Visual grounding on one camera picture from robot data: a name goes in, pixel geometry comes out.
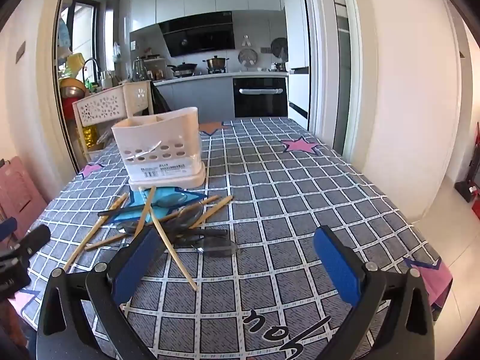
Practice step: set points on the yellow oil bottle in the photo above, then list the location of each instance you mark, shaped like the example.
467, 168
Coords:
90, 135

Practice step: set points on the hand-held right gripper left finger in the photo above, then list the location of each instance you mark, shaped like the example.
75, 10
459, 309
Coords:
137, 266

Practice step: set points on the yellow plastic bag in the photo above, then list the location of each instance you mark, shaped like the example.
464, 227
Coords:
75, 62

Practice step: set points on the sliding glass door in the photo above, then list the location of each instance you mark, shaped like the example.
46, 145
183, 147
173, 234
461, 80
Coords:
337, 63

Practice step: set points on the blue printed bag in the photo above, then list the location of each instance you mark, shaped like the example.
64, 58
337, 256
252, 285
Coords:
64, 33

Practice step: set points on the white spice rack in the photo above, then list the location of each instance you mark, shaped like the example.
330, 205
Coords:
153, 63

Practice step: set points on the silver round steamer rack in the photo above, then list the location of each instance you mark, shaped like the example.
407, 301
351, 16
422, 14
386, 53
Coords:
246, 56

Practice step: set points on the black range hood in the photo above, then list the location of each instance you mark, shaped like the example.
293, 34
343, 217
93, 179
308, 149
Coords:
198, 33

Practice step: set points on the white plastic storage cart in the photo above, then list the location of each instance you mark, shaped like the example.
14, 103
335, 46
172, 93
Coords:
105, 107

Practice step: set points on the dark round wall rack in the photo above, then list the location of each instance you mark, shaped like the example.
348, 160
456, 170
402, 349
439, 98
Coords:
279, 47

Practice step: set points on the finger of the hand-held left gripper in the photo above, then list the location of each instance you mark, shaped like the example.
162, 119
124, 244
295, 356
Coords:
33, 239
8, 228

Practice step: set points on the black built-in oven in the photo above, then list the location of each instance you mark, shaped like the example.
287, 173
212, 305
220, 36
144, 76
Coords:
258, 101

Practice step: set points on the small steel pot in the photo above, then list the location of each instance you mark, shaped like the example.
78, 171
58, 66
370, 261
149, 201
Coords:
279, 66

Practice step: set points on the white utensil canister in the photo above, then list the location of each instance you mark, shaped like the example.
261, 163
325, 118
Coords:
107, 78

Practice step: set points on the black wok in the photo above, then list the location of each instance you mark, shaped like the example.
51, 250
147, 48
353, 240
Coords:
183, 68

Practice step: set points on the black kitchen faucet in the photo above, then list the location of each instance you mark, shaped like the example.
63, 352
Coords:
90, 60

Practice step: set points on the white refrigerator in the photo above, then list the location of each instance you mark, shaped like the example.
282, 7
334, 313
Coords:
296, 45

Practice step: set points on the yellow basin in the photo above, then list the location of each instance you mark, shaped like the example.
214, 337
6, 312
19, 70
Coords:
69, 82

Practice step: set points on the steel basin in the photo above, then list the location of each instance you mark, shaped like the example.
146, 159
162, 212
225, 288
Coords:
75, 92

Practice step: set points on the steel cooking pot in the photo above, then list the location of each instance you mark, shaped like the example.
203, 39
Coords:
216, 63

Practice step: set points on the white plastic utensil holder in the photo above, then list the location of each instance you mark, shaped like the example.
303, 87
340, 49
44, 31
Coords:
165, 138

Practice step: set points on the dark wall switch plate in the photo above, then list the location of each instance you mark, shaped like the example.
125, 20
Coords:
20, 52

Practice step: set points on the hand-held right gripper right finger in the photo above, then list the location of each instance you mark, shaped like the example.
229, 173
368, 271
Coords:
335, 266

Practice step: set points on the person's left forearm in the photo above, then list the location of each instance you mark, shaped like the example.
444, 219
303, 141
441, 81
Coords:
11, 330

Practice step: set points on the glass kettle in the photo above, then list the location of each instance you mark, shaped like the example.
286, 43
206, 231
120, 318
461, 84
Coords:
140, 69

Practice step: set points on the red plastic basin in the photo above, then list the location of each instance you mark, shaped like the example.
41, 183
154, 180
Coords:
67, 107

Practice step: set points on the shiny grey spoon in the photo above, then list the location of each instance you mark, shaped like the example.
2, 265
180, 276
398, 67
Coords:
170, 199
189, 215
219, 248
127, 228

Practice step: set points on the grey checked star tablecloth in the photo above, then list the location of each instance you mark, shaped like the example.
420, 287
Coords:
281, 195

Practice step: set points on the kitchen window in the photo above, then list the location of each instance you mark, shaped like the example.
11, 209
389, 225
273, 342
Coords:
84, 30

